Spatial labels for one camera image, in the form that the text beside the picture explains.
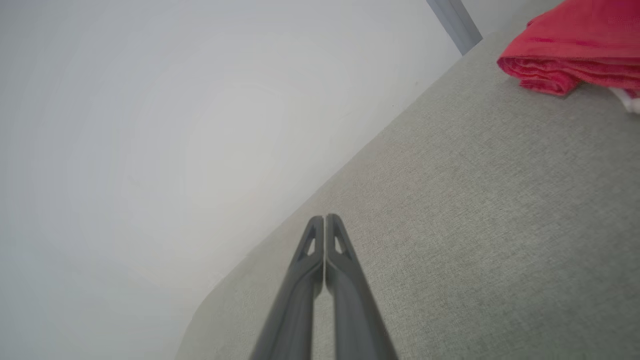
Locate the red and white jersey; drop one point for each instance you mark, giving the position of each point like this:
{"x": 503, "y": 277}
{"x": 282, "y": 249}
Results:
{"x": 575, "y": 45}

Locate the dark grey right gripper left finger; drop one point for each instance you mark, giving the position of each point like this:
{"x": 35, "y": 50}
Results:
{"x": 292, "y": 310}

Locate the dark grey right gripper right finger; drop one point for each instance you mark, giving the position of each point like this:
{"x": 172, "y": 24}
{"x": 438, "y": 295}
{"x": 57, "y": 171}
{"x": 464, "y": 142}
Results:
{"x": 355, "y": 315}

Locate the grey metal pole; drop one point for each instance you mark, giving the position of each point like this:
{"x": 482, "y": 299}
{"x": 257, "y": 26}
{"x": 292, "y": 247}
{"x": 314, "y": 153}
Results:
{"x": 455, "y": 22}

